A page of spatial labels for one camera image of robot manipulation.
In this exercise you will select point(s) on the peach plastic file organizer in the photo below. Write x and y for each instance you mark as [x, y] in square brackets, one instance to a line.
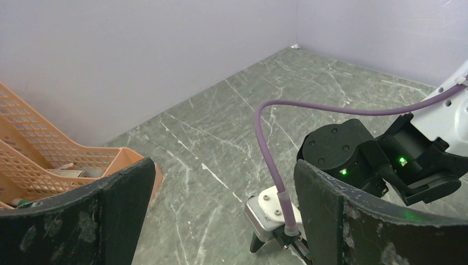
[30, 145]

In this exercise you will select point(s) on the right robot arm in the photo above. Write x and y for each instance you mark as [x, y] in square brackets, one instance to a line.
[356, 181]

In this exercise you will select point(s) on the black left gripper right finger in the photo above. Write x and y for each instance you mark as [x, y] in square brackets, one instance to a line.
[345, 225]

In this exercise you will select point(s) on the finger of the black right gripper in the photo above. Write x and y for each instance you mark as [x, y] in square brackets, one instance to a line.
[256, 244]

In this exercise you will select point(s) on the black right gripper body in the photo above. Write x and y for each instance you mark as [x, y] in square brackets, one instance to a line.
[296, 242]

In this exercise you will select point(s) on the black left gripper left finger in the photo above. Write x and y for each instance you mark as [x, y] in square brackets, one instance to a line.
[97, 223]

